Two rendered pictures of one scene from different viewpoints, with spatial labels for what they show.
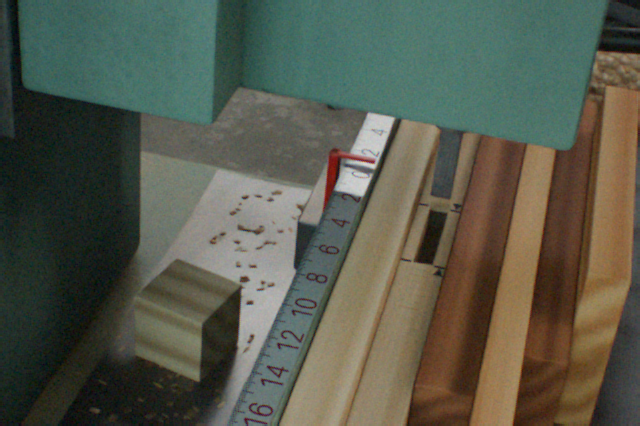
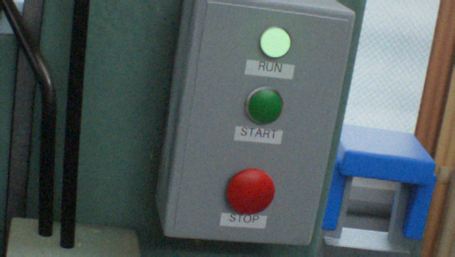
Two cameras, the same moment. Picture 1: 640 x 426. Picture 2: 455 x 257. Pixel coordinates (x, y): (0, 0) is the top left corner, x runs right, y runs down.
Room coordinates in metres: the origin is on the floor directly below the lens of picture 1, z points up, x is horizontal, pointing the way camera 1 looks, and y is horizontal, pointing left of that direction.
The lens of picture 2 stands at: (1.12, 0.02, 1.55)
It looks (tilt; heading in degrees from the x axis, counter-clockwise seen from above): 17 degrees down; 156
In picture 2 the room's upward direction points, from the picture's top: 9 degrees clockwise
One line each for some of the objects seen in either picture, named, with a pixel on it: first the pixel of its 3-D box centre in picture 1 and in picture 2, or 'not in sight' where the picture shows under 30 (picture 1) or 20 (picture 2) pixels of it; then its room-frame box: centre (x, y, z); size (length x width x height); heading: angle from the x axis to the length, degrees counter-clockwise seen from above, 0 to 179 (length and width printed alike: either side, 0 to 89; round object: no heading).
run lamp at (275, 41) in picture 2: not in sight; (275, 42); (0.68, 0.23, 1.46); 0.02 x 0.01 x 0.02; 80
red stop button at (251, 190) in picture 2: not in sight; (250, 191); (0.68, 0.23, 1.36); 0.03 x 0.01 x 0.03; 80
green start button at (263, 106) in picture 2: not in sight; (264, 106); (0.68, 0.23, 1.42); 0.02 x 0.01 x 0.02; 80
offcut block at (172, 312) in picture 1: (188, 319); not in sight; (0.50, 0.07, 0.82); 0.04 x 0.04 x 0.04; 66
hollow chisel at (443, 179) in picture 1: (449, 144); not in sight; (0.45, -0.05, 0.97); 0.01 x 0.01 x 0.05; 80
